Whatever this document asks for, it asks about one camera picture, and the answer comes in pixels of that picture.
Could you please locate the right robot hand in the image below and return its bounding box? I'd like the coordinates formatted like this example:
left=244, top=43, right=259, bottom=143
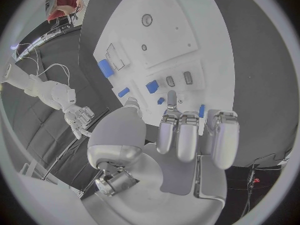
left=63, top=104, right=96, bottom=140

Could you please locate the white task board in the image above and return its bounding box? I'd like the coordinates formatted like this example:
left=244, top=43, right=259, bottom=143
left=92, top=0, right=236, bottom=136

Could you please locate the blue square block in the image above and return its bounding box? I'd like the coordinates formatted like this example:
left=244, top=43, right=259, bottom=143
left=145, top=79, right=160, bottom=94

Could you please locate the large blue block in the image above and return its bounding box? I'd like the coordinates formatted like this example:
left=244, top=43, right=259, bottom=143
left=97, top=58, right=115, bottom=79

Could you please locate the desk with equipment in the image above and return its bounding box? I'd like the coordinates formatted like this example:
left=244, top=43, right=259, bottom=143
left=13, top=14, right=83, bottom=61

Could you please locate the person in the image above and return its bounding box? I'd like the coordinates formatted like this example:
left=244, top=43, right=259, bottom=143
left=46, top=0, right=85, bottom=22

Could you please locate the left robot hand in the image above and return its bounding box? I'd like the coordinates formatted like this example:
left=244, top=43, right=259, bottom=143
left=80, top=89, right=241, bottom=225

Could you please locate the blue short cylinder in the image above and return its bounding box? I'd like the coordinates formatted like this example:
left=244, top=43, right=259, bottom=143
left=117, top=87, right=130, bottom=98

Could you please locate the white cable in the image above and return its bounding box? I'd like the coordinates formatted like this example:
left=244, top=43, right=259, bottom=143
left=36, top=63, right=71, bottom=86
left=15, top=42, right=40, bottom=76

